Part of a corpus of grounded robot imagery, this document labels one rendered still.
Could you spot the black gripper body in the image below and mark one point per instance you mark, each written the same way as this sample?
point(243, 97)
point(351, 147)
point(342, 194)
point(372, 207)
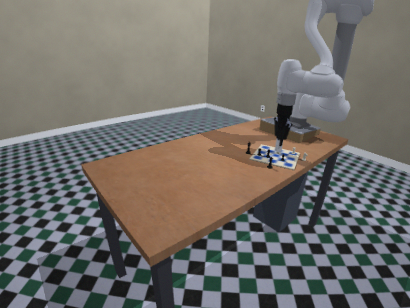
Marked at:
point(284, 112)

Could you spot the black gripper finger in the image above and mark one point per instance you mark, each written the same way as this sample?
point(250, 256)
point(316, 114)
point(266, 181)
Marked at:
point(283, 134)
point(277, 131)

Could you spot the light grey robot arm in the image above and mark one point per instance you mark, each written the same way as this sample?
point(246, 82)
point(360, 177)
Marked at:
point(321, 80)

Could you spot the blue and white chessboard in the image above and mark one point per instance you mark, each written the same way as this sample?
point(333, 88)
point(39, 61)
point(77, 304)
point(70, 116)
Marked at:
point(289, 162)

